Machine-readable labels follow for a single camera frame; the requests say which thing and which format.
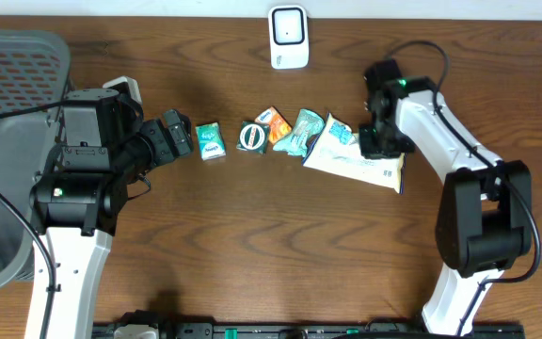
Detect white teal tissue pack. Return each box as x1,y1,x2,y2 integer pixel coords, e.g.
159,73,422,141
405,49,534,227
196,122,226,161

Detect yellow printed bag pack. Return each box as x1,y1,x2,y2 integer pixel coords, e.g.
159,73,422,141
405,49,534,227
302,112,406,194

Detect teal snack packet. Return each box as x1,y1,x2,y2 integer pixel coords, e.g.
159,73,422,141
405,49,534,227
273,108,325,157

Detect dark green round-logo packet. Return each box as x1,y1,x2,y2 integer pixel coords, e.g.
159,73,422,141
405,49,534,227
236,121,270,154

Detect orange tissue packet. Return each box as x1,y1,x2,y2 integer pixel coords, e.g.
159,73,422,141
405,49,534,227
255,106,292,144

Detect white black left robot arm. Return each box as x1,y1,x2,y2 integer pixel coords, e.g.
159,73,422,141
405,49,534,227
24,85,194,338

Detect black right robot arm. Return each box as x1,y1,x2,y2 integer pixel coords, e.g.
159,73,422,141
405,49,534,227
359,74,535,336

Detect white barcode scanner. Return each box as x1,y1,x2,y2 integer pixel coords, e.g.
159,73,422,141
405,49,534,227
267,5,310,70

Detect grey plastic shopping basket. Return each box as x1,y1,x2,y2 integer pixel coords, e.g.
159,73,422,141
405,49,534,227
0,29,72,288

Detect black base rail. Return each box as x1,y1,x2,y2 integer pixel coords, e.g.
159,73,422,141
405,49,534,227
91,310,526,339

